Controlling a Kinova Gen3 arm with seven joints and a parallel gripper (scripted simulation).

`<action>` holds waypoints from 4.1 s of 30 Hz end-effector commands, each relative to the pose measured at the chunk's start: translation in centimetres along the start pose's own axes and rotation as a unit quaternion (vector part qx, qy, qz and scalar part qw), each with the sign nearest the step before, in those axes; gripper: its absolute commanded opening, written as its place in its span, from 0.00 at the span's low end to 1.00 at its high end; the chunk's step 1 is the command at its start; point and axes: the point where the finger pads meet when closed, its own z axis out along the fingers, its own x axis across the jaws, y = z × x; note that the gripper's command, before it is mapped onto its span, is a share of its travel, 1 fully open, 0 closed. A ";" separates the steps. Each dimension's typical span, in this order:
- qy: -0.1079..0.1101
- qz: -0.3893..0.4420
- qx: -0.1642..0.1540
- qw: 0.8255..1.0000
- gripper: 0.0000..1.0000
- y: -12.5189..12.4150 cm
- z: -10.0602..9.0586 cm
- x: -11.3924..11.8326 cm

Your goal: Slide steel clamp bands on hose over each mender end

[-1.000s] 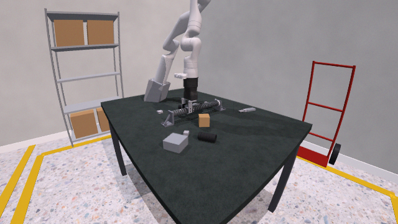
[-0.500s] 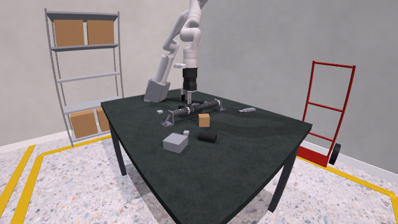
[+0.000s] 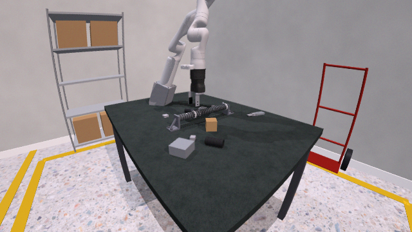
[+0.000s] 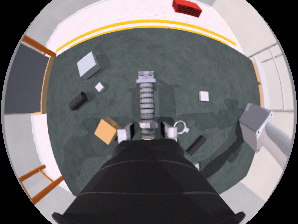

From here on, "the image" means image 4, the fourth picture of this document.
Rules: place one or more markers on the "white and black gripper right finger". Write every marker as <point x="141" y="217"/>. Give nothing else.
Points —
<point x="168" y="131"/>

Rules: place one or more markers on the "small tan box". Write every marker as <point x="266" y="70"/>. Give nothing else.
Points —
<point x="107" y="130"/>

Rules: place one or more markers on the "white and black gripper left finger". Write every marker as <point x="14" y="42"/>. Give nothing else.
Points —
<point x="126" y="133"/>

